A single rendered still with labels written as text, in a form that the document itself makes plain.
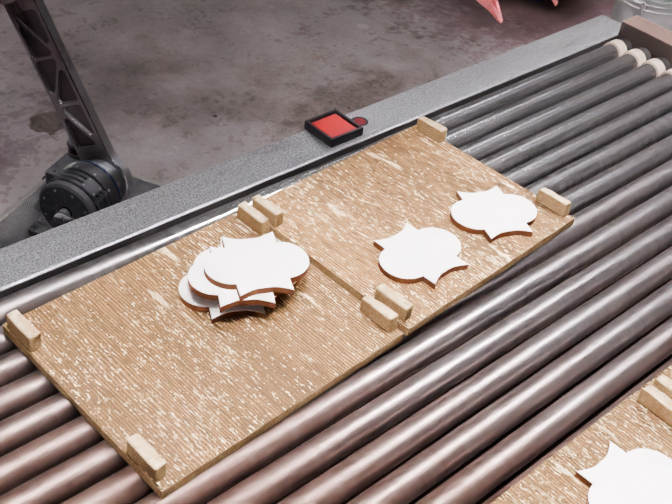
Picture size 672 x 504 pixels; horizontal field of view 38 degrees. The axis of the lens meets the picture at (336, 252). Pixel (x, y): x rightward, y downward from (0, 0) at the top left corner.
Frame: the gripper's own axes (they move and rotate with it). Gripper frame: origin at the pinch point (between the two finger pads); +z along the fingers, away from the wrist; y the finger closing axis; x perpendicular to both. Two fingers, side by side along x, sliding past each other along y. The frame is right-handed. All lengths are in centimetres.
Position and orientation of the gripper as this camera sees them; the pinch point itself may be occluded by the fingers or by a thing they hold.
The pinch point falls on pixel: (526, 8)
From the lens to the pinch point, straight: 167.9
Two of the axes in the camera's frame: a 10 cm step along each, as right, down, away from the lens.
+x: 3.7, -5.5, 7.5
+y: 8.3, -1.6, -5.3
